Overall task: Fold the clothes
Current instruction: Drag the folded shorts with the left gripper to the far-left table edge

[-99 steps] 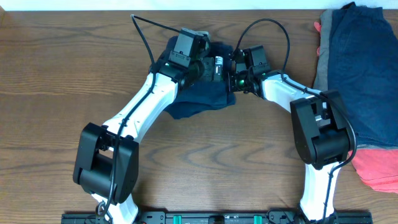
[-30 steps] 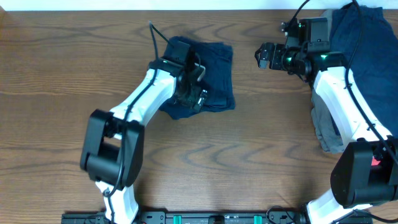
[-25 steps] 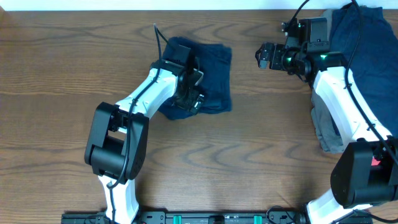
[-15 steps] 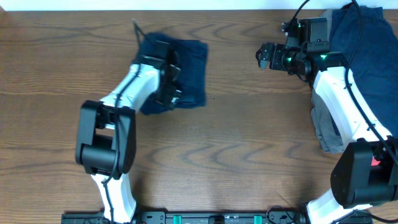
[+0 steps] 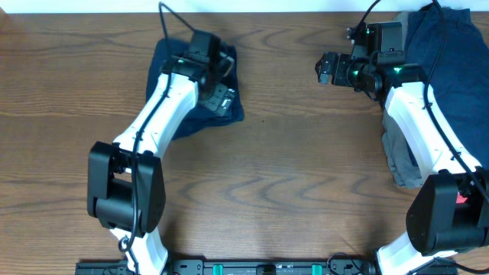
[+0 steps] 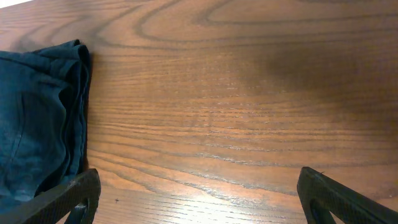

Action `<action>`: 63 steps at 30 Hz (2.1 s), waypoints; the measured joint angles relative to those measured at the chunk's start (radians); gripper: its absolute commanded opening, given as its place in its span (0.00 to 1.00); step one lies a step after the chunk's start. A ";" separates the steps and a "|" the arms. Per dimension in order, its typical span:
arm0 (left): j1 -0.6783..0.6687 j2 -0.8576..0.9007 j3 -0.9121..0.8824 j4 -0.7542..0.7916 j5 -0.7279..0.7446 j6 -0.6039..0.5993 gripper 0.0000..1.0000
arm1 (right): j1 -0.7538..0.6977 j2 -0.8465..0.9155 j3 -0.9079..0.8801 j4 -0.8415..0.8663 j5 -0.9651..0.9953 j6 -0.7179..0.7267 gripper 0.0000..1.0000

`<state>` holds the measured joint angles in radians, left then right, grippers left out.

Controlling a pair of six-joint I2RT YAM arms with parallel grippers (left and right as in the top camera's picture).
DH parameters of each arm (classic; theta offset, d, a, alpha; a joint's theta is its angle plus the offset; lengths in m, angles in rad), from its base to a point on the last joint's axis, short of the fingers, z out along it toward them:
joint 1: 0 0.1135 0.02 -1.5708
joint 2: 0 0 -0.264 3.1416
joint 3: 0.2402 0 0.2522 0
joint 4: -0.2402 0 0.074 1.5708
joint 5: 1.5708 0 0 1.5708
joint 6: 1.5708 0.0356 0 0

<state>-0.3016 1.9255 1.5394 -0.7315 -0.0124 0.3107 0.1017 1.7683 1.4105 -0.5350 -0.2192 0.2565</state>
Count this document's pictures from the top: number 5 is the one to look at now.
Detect navy shorts on stack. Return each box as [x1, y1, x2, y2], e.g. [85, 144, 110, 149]
[406, 5, 488, 169]

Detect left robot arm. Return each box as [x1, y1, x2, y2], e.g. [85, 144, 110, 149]
[87, 31, 238, 274]

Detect grey garment in stack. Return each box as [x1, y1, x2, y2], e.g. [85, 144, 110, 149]
[381, 10, 425, 189]

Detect navy blue shorts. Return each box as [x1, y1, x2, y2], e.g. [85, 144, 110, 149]
[146, 39, 245, 141]

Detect red garment in stack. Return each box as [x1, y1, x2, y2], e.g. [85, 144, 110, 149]
[456, 193, 468, 204]

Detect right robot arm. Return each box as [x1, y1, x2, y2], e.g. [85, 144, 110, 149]
[315, 21, 488, 274]

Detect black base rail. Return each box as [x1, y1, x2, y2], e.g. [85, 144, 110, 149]
[74, 258, 458, 275]

